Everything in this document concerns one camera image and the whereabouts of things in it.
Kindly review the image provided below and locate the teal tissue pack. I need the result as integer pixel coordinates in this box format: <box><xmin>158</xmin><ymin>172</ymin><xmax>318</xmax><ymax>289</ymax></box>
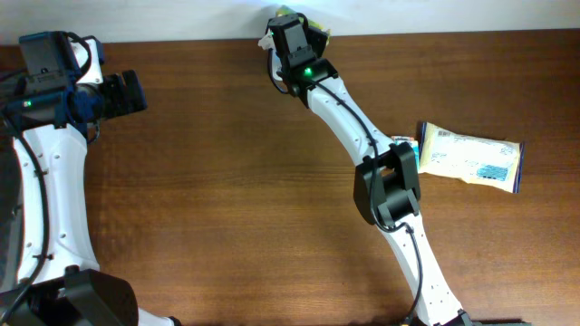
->
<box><xmin>394</xmin><ymin>138</ymin><xmax>420</xmax><ymax>168</ymax></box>

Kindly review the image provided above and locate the orange tissue pack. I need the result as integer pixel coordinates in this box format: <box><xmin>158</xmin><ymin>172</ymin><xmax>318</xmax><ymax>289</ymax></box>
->
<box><xmin>391</xmin><ymin>136</ymin><xmax>416</xmax><ymax>143</ymax></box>

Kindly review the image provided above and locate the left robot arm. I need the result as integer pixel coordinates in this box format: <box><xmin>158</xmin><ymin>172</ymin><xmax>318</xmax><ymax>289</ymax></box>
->
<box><xmin>1</xmin><ymin>31</ymin><xmax>177</xmax><ymax>326</ymax></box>

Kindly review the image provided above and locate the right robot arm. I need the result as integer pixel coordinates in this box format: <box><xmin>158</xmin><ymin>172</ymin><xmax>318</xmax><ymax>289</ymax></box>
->
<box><xmin>258</xmin><ymin>13</ymin><xmax>473</xmax><ymax>325</ymax></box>

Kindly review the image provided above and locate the green tea carton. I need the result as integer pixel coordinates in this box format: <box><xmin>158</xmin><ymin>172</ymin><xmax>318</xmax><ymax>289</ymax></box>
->
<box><xmin>275</xmin><ymin>5</ymin><xmax>331</xmax><ymax>57</ymax></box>

